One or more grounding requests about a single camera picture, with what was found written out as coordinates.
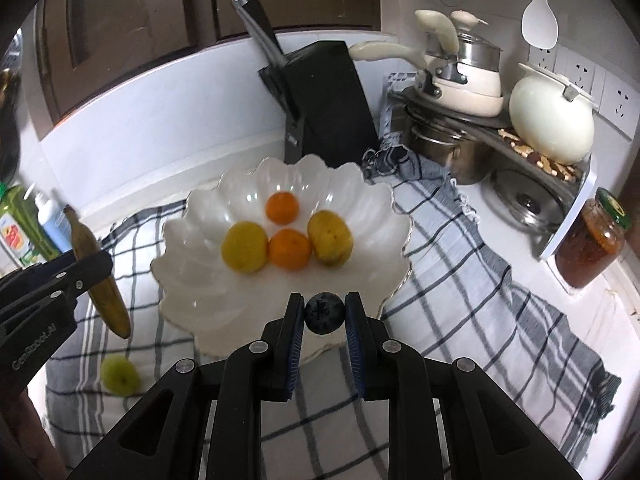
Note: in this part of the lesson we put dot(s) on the small orange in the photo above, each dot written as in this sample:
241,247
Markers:
282,207

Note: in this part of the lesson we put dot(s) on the corner kitchen shelf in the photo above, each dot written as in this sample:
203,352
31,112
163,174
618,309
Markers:
575,215

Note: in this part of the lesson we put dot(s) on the steel stockpot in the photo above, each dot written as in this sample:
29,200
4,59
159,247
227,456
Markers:
445,150

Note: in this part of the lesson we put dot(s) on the steel pot lid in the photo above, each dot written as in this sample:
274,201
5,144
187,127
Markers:
527,205

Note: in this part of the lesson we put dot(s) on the patterned packet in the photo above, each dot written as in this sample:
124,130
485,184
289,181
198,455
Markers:
395,110

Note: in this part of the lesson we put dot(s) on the white wall socket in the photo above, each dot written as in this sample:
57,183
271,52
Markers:
545,60
582,74
620,105

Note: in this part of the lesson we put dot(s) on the cream saucepan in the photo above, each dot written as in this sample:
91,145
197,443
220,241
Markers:
475,100
442,27

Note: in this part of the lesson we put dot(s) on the steel steamer pot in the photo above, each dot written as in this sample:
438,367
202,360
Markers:
477,55

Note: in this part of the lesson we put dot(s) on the glass jar of sauce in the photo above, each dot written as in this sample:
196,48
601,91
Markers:
590,245

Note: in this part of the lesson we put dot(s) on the blueberry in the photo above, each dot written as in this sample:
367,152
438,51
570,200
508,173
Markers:
325,312

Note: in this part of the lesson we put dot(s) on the spotted banana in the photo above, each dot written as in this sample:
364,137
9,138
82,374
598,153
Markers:
107,305

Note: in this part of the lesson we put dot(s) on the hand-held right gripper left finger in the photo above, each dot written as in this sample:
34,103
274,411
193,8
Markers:
295,350

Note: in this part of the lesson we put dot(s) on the black knife block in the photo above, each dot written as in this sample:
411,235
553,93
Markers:
330,105

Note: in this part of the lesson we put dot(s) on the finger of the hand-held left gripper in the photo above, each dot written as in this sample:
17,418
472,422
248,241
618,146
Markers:
90,267

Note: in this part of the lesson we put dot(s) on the yellow mango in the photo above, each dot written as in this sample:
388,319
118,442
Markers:
330,237

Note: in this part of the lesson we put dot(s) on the white scalloped bowl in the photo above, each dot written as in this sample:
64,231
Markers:
210,280

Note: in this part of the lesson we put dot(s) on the wooden trivet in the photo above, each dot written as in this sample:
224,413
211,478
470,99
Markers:
542,162

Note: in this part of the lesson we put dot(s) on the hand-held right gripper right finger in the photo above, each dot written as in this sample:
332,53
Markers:
356,350

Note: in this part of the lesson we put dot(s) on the white rice spoon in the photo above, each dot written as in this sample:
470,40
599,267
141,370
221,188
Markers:
540,22

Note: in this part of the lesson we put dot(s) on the green dish soap bottle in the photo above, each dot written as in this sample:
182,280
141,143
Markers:
20,232

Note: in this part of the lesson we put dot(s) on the green apple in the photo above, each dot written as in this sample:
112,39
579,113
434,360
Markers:
120,374

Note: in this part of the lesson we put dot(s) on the large orange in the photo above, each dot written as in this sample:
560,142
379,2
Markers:
289,255

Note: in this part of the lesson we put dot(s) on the yellow lemon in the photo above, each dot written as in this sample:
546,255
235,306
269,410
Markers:
244,247

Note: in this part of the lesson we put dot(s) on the white and blue pump bottle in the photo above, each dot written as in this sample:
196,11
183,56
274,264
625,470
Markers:
54,225

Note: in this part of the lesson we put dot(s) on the grey checked cloth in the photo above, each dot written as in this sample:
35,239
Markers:
475,310

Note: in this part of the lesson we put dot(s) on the white ceramic pot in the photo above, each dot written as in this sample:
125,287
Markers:
550,120

